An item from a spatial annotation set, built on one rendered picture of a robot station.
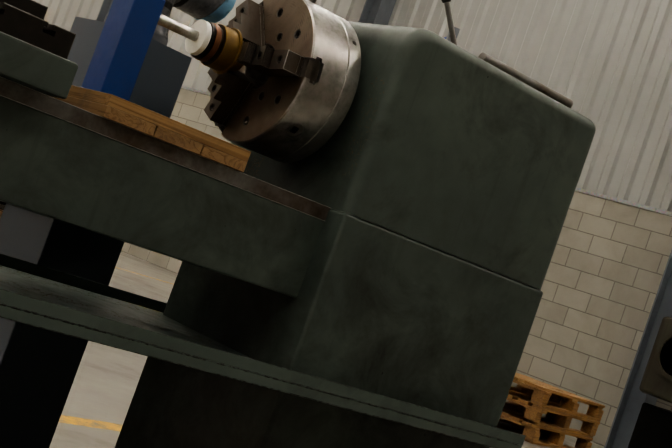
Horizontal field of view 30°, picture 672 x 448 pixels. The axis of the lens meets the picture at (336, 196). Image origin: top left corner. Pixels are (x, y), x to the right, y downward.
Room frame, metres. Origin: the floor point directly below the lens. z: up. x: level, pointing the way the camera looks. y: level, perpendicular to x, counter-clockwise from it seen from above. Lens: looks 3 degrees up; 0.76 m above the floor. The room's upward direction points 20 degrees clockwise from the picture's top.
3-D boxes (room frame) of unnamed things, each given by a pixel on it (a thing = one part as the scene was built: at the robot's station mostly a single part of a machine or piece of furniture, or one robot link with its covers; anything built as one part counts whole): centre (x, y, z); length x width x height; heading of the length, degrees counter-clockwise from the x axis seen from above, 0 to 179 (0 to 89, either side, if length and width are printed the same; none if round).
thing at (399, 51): (2.73, -0.12, 1.06); 0.59 x 0.48 x 0.39; 128
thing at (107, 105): (2.29, 0.40, 0.89); 0.36 x 0.30 x 0.04; 38
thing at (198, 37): (2.30, 0.39, 1.08); 0.13 x 0.07 x 0.07; 128
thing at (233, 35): (2.37, 0.30, 1.08); 0.09 x 0.09 x 0.09; 38
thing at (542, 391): (10.45, -2.07, 0.22); 1.25 x 0.86 x 0.44; 143
